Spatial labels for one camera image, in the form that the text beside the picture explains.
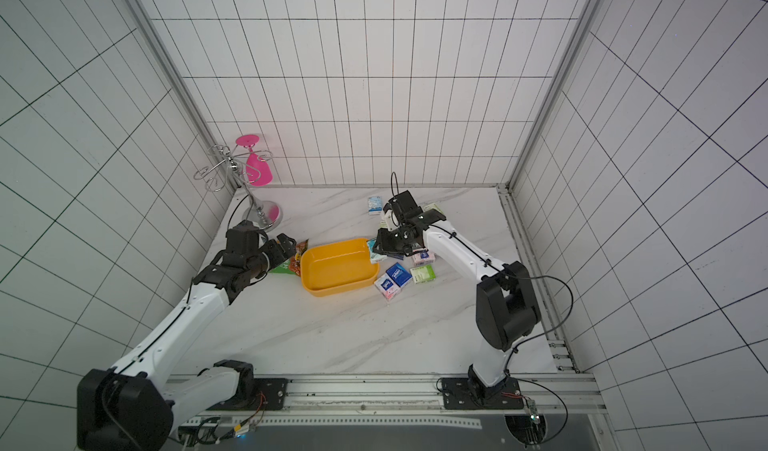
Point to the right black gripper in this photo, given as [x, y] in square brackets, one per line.
[387, 241]

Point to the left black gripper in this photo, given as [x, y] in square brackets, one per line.
[278, 255]

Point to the dark blue tissue pack front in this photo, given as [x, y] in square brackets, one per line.
[399, 275]

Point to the green tissue pack front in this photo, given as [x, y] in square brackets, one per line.
[423, 274]

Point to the green tissue pack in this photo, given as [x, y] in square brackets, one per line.
[432, 206]
[423, 274]

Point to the pink white tissue pack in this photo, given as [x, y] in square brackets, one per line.
[387, 287]

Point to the yellow plastic storage box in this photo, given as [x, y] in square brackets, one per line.
[338, 268]

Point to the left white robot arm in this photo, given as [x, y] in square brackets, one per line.
[129, 406]

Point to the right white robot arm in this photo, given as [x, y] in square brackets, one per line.
[506, 308]

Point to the green red chips bag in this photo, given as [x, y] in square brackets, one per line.
[292, 266]

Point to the chrome glass rack stand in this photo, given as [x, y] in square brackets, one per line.
[227, 168]

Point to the green tissue pack far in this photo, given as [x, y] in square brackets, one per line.
[432, 206]

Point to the light blue tissue pack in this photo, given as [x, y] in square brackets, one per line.
[375, 205]

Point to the pink wine glass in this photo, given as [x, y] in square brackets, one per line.
[257, 171]

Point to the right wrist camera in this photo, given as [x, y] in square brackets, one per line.
[403, 207]

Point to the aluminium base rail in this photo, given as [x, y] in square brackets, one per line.
[370, 399]

